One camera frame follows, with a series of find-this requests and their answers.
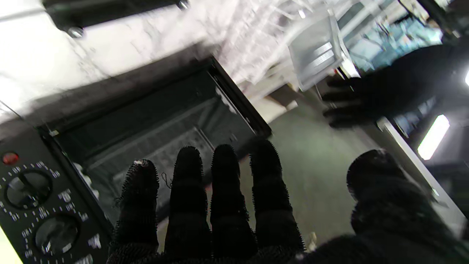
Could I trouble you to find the silver ribbed baking tray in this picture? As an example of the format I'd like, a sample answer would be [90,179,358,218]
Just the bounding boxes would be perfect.
[288,15,354,92]

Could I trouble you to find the bright white strip light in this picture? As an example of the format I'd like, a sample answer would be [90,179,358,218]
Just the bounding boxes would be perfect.
[417,114,450,161]

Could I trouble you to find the red toaster oven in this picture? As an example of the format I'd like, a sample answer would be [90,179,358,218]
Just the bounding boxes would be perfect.
[0,55,272,264]

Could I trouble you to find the black oven timer knob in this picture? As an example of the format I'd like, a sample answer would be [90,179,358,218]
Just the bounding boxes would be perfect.
[4,169,53,210]

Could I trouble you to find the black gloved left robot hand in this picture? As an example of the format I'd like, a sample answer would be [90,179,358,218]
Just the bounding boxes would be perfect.
[322,44,469,129]

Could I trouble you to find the black oven temperature knob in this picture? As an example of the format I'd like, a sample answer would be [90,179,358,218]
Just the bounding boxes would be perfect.
[33,214,81,257]

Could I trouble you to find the glass oven door black handle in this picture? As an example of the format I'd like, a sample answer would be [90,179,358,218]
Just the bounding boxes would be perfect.
[0,0,235,110]

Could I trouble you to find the white wire dish rack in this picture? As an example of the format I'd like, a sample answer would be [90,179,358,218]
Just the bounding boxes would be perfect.
[205,0,341,88]

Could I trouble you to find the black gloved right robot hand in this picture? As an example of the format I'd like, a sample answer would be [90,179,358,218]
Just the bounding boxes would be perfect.
[106,141,469,264]

